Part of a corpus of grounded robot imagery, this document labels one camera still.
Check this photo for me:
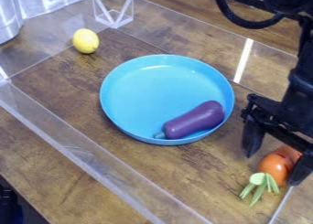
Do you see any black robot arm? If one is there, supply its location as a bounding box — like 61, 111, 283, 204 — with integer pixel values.
241, 0, 313, 186

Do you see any purple toy eggplant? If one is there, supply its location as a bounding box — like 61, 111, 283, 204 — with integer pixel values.
154, 101, 225, 140

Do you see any yellow toy lemon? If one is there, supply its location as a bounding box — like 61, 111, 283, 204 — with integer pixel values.
73, 28, 100, 54

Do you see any clear acrylic corner bracket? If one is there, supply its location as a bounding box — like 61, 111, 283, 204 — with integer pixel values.
93, 0, 134, 29

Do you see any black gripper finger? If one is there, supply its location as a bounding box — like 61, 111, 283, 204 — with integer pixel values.
243, 115, 265, 158
288, 150, 313, 187

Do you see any black cable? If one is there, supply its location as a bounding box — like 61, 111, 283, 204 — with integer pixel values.
212, 0, 287, 30

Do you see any orange toy carrot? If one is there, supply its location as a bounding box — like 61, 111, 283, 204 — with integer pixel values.
239, 144, 303, 206

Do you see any grey white curtain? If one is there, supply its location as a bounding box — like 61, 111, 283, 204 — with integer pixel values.
0, 0, 83, 45

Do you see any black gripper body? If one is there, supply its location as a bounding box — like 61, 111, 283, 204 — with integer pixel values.
241, 71, 313, 153

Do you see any blue round tray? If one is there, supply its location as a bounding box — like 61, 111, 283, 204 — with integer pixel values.
100, 54, 236, 145

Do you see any clear acrylic enclosure wall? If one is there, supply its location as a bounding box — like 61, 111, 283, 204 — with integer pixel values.
0, 0, 313, 224

